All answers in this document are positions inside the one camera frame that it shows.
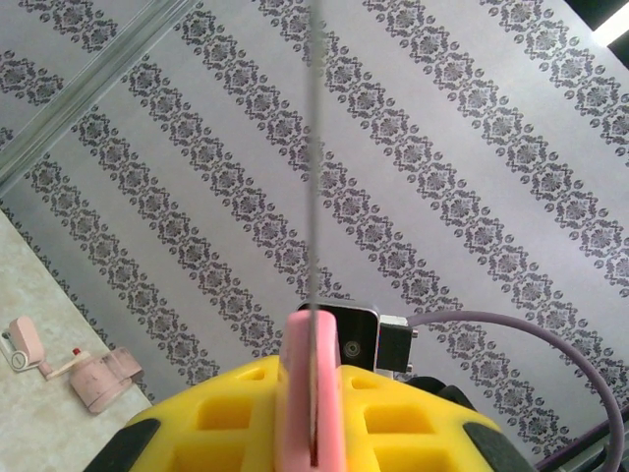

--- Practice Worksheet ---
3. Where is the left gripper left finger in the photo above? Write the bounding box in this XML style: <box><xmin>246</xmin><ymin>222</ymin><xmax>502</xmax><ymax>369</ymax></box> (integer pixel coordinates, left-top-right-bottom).
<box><xmin>90</xmin><ymin>356</ymin><xmax>285</xmax><ymax>472</ymax></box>

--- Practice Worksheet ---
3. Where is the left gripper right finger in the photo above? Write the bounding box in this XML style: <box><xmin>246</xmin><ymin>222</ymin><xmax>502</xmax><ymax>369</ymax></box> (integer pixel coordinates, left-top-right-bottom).
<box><xmin>337</xmin><ymin>365</ymin><xmax>532</xmax><ymax>472</ymax></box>

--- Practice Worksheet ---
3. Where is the pink utility knife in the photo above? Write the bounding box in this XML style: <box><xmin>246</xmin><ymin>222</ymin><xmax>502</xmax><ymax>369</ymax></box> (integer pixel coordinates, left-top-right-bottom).
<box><xmin>277</xmin><ymin>0</ymin><xmax>348</xmax><ymax>472</ymax></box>

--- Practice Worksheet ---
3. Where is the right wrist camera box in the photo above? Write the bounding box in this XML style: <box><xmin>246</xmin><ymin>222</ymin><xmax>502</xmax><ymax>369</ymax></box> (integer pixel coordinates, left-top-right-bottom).
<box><xmin>294</xmin><ymin>300</ymin><xmax>382</xmax><ymax>370</ymax></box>

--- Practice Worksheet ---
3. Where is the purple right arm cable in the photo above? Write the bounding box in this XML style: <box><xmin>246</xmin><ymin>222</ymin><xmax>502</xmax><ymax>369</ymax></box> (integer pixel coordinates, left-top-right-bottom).
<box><xmin>377</xmin><ymin>310</ymin><xmax>621</xmax><ymax>472</ymax></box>

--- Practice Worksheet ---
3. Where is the aluminium frame post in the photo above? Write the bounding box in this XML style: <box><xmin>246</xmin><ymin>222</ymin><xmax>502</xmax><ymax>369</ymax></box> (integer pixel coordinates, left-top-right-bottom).
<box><xmin>0</xmin><ymin>0</ymin><xmax>191</xmax><ymax>196</ymax></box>

